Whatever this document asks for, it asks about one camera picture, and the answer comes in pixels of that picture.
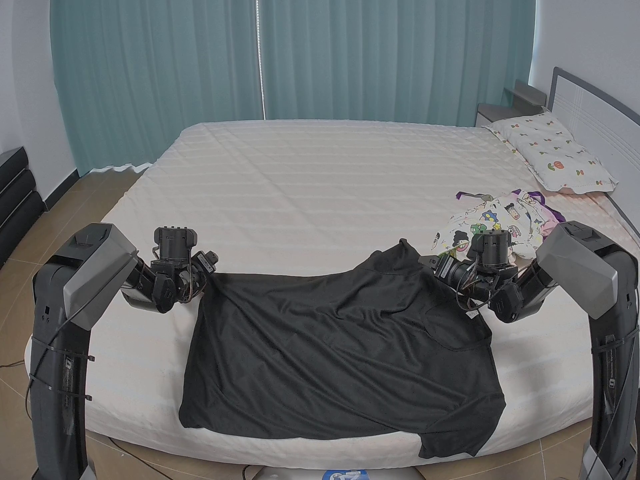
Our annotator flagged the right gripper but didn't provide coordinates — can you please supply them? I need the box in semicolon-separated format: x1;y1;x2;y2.
418;253;464;287

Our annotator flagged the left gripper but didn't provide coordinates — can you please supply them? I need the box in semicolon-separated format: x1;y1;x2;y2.
192;250;221;277

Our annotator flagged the black T-shirt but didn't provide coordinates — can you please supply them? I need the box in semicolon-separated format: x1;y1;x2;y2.
178;238;507;461

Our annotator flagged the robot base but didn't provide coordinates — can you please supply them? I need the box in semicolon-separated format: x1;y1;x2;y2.
250;468;373;480

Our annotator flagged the bed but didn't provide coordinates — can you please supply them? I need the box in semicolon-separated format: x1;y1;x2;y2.
22;66;640;469

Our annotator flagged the white printed pyjama top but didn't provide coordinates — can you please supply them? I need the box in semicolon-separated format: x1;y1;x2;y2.
419;190;546;269

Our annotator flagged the pink garment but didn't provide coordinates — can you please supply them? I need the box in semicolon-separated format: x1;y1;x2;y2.
515;203;565;271

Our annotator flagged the purple garment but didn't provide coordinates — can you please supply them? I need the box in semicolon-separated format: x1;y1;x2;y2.
455;187;568;225

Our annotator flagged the white printed pillow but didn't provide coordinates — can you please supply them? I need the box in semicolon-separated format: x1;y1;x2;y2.
484;112;620;195

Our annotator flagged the grey bedside table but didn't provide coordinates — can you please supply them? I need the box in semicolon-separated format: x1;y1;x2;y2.
476;79;548;126

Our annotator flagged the black chest of drawers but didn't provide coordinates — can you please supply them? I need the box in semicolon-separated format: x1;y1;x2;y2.
0;146;46;269

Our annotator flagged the blue-green curtain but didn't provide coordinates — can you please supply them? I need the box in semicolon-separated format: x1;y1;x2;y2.
257;0;536;127
50;0;266;177

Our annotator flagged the black cable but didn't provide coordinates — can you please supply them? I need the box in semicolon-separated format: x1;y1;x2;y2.
110;437;252;480

